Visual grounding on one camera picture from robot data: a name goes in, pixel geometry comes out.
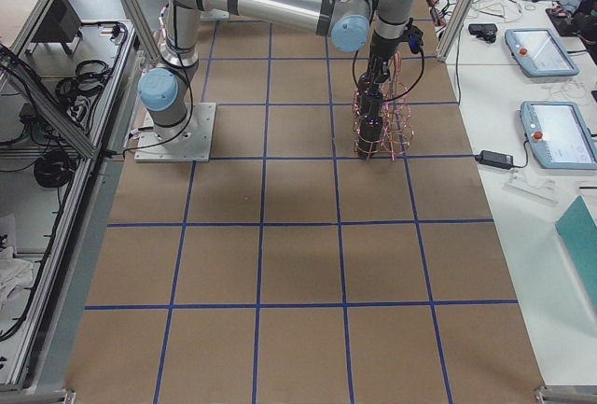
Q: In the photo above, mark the black power adapter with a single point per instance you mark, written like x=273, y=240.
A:
x=495, y=159

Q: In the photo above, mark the teach pendant far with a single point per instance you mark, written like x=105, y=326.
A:
x=539, y=53

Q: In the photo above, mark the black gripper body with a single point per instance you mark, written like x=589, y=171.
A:
x=379, y=50

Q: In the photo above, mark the copper wire bottle basket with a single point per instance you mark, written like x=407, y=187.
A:
x=397, y=131

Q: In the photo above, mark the dark wine bottle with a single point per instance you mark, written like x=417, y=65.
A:
x=362, y=101
x=376, y=104
x=369, y=136

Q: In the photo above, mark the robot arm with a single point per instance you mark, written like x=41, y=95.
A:
x=350, y=24

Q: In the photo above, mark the aluminium frame post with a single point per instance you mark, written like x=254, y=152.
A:
x=449, y=33

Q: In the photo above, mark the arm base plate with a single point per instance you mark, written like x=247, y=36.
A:
x=191, y=140

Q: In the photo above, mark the teach pendant near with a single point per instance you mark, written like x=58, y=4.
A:
x=558, y=135

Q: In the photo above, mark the teach pendant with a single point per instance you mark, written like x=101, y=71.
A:
x=539, y=53
x=558, y=135

